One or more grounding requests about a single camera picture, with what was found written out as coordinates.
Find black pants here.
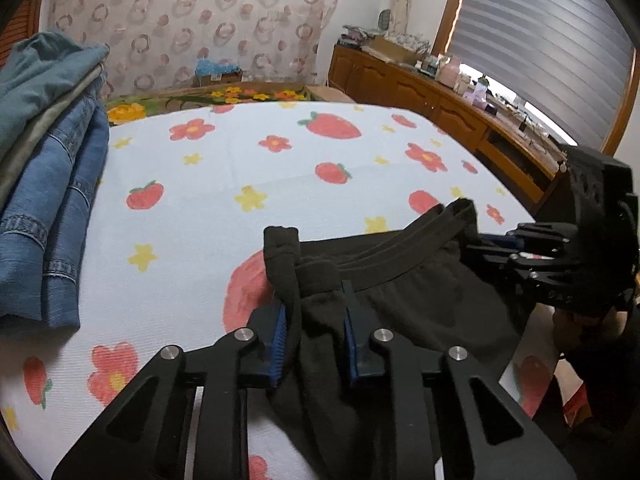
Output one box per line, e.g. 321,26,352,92
262,200,521,479

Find wooden sideboard cabinet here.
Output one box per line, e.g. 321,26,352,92
329,44,570,217

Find white floral strawberry sheet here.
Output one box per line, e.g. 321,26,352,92
1,102,529,479

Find pink bottle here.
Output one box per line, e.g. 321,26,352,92
436,55,460,89

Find grey window blind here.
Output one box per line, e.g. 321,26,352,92
448,0,634,148

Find cardboard box on cabinet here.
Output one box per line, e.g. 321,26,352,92
361,36,424,65

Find blue denim folded jeans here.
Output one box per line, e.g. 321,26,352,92
1,75,110,338

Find cardboard box with blue cloth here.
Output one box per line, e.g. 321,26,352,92
193,58,243,87

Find floral colourful blanket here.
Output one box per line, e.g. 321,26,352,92
105,82,318,126

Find patterned sheer curtain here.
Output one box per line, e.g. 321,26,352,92
41,0,338,98

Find grey folded garment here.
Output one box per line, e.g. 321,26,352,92
0,62,104,206

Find teal folded garment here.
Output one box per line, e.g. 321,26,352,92
0,32,110,155

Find wooden louvred wardrobe door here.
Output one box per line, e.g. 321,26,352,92
0,0,42,67

